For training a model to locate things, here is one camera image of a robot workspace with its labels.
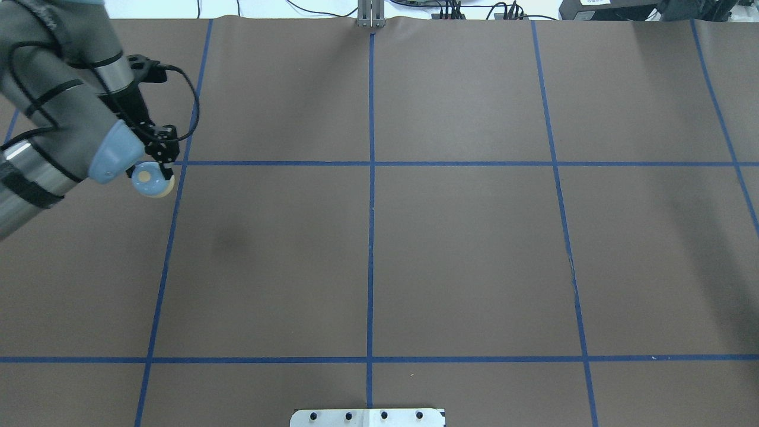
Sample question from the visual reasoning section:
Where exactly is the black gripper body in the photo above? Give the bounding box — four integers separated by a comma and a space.
116, 83, 180, 165

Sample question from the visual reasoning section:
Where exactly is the blue and beige bell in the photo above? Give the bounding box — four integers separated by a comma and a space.
130, 162, 174, 198

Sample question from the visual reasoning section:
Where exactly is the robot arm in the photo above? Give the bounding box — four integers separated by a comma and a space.
2, 1, 179, 238

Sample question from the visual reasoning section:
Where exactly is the white metal mounting plate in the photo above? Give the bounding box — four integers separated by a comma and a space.
289, 407, 447, 426

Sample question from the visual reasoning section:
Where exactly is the black computer box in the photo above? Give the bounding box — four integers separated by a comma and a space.
559, 1, 661, 21

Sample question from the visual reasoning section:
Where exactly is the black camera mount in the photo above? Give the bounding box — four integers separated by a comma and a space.
126, 55, 168, 84

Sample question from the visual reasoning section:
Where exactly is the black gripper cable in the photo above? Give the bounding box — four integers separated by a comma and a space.
155, 64, 200, 143

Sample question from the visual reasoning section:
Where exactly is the grey aluminium post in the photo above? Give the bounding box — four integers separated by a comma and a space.
356, 0, 387, 28

